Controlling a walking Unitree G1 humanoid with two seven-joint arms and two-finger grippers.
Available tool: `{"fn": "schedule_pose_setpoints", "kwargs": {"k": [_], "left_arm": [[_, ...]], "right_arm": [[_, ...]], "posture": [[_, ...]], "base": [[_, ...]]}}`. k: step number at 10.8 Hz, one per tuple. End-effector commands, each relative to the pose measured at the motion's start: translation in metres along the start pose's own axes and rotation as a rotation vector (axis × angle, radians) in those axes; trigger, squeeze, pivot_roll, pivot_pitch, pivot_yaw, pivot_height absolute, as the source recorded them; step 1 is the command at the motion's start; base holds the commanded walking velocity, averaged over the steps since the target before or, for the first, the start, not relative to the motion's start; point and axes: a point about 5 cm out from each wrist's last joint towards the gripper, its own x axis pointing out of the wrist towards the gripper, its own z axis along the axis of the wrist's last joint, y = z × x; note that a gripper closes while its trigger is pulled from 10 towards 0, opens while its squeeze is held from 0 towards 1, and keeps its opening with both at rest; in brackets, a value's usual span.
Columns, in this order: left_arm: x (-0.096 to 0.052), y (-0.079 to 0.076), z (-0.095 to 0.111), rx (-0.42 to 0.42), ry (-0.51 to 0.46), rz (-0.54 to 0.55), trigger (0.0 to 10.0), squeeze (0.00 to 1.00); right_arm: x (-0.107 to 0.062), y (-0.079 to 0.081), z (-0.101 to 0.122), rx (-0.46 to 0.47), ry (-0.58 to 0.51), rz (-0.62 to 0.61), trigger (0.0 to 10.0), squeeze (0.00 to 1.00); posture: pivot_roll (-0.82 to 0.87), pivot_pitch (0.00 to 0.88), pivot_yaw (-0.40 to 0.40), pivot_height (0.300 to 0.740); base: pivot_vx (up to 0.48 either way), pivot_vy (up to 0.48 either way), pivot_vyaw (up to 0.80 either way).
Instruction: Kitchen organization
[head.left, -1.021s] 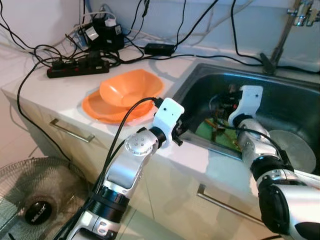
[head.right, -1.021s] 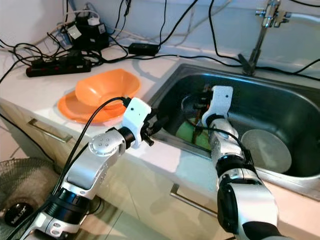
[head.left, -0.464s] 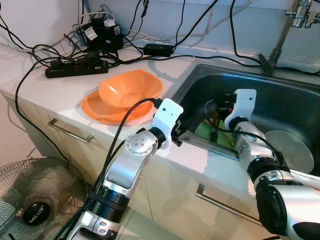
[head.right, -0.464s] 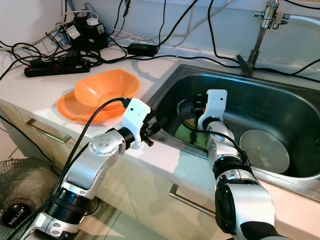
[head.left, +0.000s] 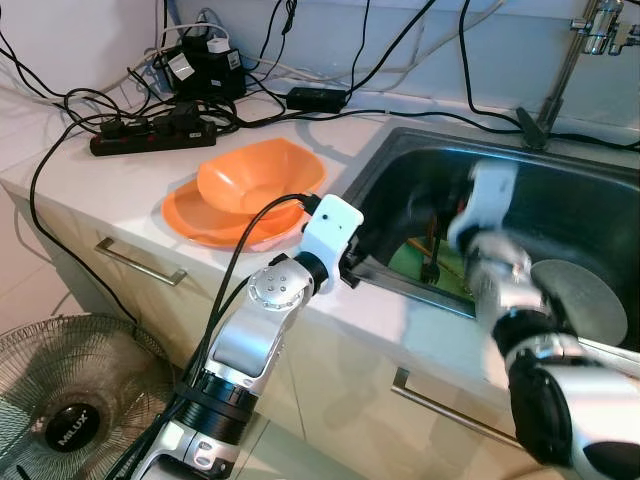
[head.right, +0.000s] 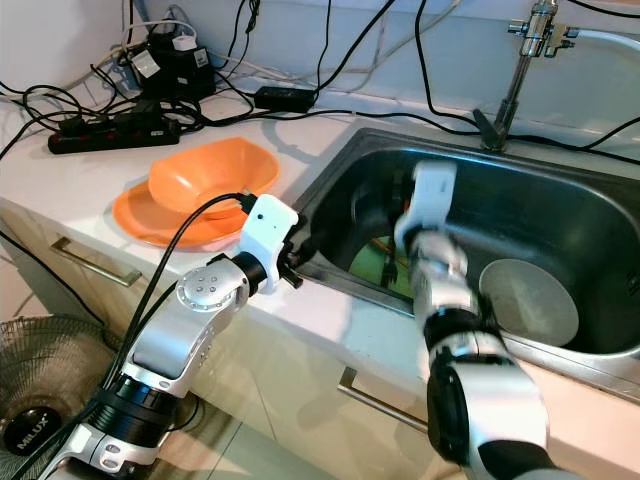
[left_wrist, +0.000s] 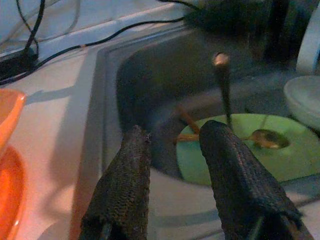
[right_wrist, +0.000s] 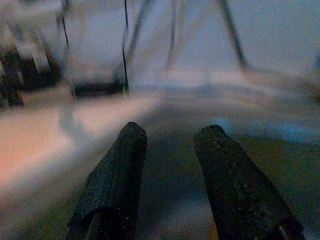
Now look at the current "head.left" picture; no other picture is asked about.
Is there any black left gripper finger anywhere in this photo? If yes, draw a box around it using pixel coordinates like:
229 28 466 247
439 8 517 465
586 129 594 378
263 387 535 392
352 213 381 259

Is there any orange bowl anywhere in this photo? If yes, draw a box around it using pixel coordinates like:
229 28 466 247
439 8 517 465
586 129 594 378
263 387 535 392
196 138 327 216

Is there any beige kitchen cabinet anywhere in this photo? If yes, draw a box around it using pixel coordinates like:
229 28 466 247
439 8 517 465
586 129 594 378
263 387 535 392
10 190 640 480

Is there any metal kitchen faucet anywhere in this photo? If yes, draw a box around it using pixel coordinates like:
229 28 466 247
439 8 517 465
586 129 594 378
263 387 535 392
515 0 640 151

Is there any green plate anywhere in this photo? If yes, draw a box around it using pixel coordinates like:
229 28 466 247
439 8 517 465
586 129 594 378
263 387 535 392
385 235 481 301

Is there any small black adapter box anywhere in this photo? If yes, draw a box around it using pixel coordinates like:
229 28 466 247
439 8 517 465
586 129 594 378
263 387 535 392
287 87 351 111

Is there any stainless steel sink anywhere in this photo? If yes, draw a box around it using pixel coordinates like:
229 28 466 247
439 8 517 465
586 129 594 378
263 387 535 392
340 125 640 376

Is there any white bowl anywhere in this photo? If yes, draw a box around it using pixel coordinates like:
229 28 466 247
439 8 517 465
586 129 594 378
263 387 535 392
530 258 629 346

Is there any black power adapter white label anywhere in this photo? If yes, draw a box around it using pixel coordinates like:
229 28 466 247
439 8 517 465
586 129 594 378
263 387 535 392
160 30 249 101

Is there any black power strip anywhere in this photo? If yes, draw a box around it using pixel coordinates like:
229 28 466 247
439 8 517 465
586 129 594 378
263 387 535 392
90 115 218 158

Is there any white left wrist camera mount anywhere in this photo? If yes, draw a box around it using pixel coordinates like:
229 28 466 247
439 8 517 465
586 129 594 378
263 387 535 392
298 195 365 269

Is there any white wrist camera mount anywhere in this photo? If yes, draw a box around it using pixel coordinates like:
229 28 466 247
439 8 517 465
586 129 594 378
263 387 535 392
448 160 521 251
298 195 365 269

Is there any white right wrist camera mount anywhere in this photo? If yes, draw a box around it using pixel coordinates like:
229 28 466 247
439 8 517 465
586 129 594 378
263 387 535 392
448 160 521 251

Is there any metal cabinet handle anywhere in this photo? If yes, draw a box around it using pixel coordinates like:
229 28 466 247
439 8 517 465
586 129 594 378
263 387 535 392
95 237 189 288
392 367 521 448

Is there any thin black knotted cable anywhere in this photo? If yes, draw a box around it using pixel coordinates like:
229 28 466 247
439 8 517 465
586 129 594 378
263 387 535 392
250 0 298 76

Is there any black power strip cord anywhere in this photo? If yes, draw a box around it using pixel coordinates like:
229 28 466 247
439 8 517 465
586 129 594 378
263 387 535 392
28 120 141 331

